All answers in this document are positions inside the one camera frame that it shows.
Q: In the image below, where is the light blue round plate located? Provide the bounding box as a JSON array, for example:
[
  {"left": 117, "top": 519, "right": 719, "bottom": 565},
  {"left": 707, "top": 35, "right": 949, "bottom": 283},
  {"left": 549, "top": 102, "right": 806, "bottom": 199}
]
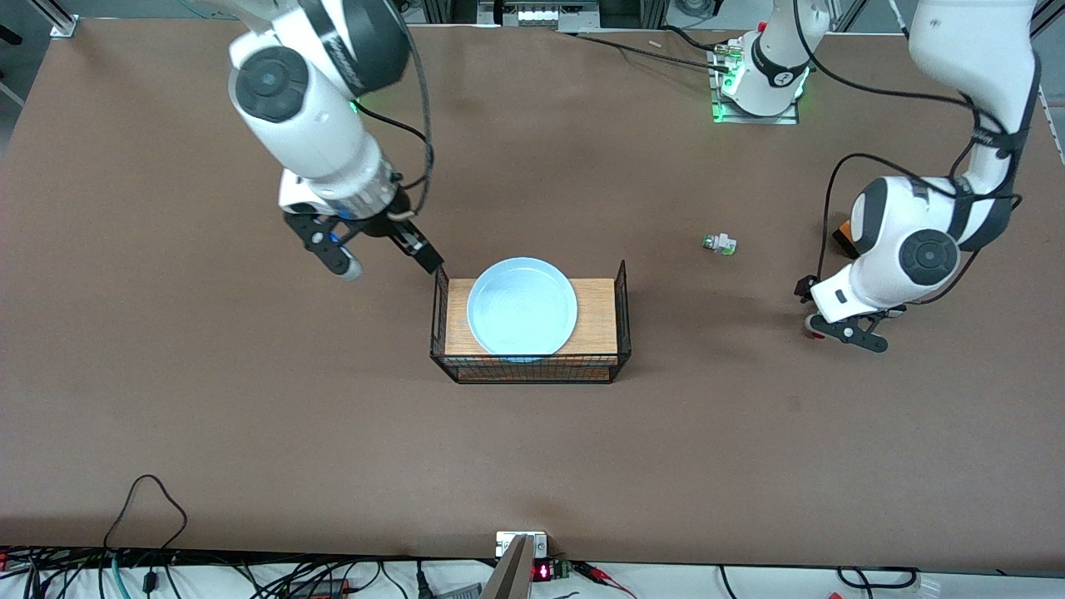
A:
[{"left": 467, "top": 257, "right": 579, "bottom": 364}]

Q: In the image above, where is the wooden board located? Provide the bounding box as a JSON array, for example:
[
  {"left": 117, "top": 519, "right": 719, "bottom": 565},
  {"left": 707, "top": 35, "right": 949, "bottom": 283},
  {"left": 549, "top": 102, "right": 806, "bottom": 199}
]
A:
[{"left": 446, "top": 278, "right": 619, "bottom": 357}]

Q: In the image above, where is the grey device with sockets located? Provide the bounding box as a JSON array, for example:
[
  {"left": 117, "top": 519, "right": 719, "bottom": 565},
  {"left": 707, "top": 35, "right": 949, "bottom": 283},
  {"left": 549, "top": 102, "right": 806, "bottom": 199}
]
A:
[{"left": 477, "top": 0, "right": 602, "bottom": 32}]

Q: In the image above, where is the grey metal beam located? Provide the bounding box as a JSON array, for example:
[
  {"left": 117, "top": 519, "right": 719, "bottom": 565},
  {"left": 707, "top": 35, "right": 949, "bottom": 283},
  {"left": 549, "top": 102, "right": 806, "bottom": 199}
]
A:
[{"left": 481, "top": 535, "right": 535, "bottom": 599}]

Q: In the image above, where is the red clip lead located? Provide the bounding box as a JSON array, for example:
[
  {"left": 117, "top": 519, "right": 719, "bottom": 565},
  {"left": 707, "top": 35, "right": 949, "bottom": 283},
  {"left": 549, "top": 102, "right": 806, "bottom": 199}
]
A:
[{"left": 578, "top": 563, "right": 638, "bottom": 599}]

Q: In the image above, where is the aluminium corner profile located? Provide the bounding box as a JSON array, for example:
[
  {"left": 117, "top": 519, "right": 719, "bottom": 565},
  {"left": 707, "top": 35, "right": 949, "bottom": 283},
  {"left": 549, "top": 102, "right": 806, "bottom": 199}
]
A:
[
  {"left": 1030, "top": 0, "right": 1065, "bottom": 42},
  {"left": 48, "top": 0, "right": 82, "bottom": 39}
]

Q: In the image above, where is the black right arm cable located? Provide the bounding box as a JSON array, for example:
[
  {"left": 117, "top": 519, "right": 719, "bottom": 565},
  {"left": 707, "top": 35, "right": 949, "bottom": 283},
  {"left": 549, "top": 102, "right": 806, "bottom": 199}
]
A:
[{"left": 354, "top": 0, "right": 437, "bottom": 219}]

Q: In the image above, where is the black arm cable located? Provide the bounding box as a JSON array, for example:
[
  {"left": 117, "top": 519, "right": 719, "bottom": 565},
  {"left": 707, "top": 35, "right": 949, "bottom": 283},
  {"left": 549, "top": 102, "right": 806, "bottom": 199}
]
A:
[
  {"left": 790, "top": 0, "right": 1024, "bottom": 288},
  {"left": 354, "top": 0, "right": 437, "bottom": 219}
]

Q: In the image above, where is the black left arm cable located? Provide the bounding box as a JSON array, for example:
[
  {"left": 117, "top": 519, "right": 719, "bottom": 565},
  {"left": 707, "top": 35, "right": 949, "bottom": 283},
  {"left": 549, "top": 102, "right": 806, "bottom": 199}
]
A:
[{"left": 790, "top": 0, "right": 1024, "bottom": 288}]

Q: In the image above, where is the black wire basket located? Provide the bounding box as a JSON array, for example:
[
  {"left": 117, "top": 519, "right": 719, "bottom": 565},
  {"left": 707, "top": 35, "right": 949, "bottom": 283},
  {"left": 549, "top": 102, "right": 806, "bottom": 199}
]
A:
[{"left": 429, "top": 259, "right": 632, "bottom": 385}]

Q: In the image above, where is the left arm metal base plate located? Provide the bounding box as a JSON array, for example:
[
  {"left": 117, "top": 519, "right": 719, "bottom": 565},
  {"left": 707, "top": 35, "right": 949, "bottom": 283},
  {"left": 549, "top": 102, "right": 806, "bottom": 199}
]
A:
[{"left": 709, "top": 46, "right": 801, "bottom": 126}]

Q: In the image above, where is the thin black coiled cable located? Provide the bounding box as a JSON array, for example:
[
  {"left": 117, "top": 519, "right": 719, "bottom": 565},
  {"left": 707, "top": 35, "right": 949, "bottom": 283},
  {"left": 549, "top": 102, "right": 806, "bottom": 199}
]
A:
[{"left": 835, "top": 565, "right": 921, "bottom": 592}]

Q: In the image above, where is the black cable lying on table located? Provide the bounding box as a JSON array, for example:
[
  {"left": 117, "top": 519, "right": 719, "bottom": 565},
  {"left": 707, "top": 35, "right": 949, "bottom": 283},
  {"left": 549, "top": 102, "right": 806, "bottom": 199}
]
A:
[{"left": 559, "top": 30, "right": 735, "bottom": 74}]

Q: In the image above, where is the silver camera mount bracket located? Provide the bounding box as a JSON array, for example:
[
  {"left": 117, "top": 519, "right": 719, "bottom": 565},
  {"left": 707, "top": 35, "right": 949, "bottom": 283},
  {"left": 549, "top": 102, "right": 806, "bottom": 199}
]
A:
[{"left": 496, "top": 531, "right": 550, "bottom": 560}]

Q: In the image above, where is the black looped cable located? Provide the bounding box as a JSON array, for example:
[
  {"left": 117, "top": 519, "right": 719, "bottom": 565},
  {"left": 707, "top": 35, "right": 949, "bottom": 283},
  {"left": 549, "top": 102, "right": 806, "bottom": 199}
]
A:
[{"left": 104, "top": 473, "right": 189, "bottom": 552}]

